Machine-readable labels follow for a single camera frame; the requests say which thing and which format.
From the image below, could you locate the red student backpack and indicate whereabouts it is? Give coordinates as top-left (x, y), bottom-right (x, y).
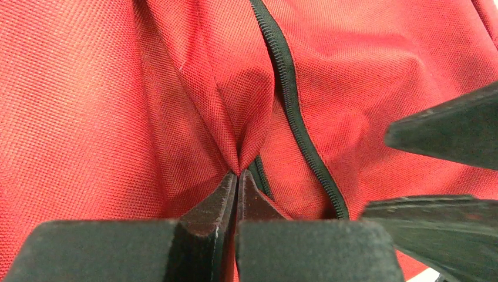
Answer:
top-left (1, 1), bottom-right (497, 281)

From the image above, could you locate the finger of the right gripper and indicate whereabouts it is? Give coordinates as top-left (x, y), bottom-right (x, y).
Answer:
top-left (384, 82), bottom-right (497, 170)
top-left (361, 195), bottom-right (497, 281)

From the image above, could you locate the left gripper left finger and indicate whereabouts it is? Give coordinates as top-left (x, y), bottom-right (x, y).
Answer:
top-left (5, 173), bottom-right (237, 281)

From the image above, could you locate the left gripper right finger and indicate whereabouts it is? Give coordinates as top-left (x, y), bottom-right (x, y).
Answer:
top-left (235, 170), bottom-right (404, 281)

